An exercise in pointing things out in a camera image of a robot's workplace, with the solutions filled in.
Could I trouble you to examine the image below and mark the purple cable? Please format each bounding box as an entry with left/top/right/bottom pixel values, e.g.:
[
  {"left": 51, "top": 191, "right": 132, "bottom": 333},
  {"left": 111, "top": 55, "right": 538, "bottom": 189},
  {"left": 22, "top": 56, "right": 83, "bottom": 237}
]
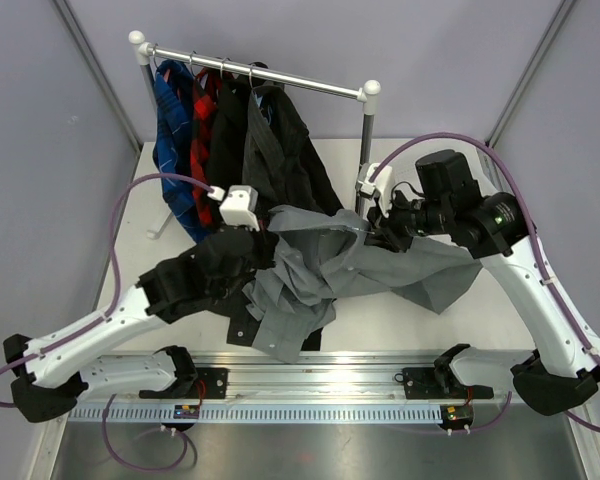
[
  {"left": 0, "top": 173, "right": 221, "bottom": 409},
  {"left": 372, "top": 132, "right": 600, "bottom": 432}
]

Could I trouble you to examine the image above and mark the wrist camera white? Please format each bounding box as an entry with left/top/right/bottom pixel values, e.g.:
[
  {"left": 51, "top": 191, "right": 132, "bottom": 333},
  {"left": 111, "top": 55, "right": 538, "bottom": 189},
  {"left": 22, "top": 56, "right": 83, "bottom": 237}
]
[
  {"left": 355, "top": 163, "right": 396, "bottom": 218},
  {"left": 207, "top": 185, "right": 260, "bottom": 231}
]

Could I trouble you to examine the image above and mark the metal clothes rack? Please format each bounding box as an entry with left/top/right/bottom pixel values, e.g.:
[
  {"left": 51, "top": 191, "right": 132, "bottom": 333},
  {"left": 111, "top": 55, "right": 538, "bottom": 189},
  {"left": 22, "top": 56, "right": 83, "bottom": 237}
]
[{"left": 129, "top": 30, "right": 380, "bottom": 241}]

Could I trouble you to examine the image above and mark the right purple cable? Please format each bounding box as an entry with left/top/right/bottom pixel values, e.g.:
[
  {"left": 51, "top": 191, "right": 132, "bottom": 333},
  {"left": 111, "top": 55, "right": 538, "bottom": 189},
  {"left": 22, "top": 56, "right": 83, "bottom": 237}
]
[{"left": 372, "top": 132, "right": 600, "bottom": 432}]

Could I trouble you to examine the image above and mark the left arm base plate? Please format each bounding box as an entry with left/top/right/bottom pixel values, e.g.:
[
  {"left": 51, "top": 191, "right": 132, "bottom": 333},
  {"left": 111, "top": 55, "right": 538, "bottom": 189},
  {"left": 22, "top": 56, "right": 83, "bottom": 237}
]
[{"left": 139, "top": 367, "right": 229, "bottom": 400}]

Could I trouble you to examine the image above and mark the red plaid shirt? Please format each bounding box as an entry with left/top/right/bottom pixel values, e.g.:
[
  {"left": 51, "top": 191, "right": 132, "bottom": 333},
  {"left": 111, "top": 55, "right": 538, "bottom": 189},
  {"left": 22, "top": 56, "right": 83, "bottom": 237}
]
[{"left": 190, "top": 68, "right": 222, "bottom": 231}]

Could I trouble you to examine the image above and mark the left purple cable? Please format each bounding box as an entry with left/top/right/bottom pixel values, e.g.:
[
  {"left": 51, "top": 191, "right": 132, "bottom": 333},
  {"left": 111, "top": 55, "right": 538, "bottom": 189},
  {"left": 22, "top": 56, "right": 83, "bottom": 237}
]
[{"left": 0, "top": 173, "right": 221, "bottom": 409}]

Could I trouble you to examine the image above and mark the teal hanger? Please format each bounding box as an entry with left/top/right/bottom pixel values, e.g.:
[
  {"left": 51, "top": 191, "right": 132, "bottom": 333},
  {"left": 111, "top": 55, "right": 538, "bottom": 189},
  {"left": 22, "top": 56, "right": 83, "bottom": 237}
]
[{"left": 337, "top": 224, "right": 374, "bottom": 235}]

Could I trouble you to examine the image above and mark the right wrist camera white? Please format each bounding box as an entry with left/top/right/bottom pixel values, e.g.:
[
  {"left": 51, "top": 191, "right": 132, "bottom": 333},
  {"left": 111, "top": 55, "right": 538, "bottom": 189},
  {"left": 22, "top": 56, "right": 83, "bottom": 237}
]
[{"left": 355, "top": 163, "right": 396, "bottom": 218}]

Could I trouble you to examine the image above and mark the black hanging shirt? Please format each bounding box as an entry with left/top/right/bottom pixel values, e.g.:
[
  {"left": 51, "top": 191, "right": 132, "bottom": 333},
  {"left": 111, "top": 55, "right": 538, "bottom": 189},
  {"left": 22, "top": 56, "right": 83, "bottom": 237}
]
[{"left": 205, "top": 72, "right": 251, "bottom": 190}]

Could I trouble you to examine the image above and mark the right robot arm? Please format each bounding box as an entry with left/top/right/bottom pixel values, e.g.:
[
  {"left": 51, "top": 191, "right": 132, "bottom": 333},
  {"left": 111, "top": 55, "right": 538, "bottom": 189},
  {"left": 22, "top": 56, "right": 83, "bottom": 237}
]
[{"left": 356, "top": 149, "right": 600, "bottom": 416}]

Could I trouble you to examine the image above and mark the blue shirt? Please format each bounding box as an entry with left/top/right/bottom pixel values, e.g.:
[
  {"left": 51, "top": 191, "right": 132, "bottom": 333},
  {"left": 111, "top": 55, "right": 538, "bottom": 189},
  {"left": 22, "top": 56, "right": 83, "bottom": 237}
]
[{"left": 152, "top": 60, "right": 206, "bottom": 242}]

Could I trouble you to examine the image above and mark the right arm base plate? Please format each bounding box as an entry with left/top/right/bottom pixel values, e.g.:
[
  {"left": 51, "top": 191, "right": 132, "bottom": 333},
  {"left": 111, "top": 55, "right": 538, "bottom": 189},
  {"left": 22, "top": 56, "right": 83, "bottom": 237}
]
[{"left": 393, "top": 367, "right": 494, "bottom": 400}]

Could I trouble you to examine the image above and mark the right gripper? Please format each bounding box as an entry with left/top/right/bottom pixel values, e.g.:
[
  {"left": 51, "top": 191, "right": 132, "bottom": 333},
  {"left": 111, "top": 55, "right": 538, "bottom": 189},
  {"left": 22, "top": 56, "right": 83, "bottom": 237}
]
[{"left": 364, "top": 186, "right": 453, "bottom": 253}]

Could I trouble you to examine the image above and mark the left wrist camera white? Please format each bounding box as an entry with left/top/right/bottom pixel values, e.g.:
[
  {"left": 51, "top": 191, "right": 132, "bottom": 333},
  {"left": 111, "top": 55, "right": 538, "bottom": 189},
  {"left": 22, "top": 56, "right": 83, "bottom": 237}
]
[{"left": 207, "top": 185, "right": 260, "bottom": 231}]

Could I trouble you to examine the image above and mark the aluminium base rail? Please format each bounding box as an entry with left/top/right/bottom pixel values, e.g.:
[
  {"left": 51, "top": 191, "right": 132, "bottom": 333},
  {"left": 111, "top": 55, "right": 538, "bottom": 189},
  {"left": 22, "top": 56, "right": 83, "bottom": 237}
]
[{"left": 79, "top": 352, "right": 591, "bottom": 401}]

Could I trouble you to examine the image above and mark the grey shirt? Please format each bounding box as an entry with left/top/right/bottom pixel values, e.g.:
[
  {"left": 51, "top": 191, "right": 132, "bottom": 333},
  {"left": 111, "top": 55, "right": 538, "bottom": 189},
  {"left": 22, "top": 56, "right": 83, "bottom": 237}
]
[{"left": 243, "top": 205, "right": 482, "bottom": 363}]

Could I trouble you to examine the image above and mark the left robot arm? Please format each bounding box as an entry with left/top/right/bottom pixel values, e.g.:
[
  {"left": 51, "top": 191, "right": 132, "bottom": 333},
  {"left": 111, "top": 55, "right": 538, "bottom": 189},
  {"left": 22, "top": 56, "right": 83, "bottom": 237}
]
[{"left": 3, "top": 227, "right": 278, "bottom": 423}]

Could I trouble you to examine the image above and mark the dark pinstripe hanging shirt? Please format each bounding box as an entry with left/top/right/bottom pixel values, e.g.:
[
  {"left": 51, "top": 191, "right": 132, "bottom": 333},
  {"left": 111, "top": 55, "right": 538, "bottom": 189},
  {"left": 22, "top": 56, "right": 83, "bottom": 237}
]
[{"left": 242, "top": 85, "right": 343, "bottom": 215}]

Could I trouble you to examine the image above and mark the slotted cable duct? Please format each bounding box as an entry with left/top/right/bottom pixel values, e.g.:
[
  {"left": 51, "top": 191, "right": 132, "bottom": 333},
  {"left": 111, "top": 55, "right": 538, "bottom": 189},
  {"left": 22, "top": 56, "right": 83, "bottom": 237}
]
[{"left": 69, "top": 402, "right": 442, "bottom": 425}]

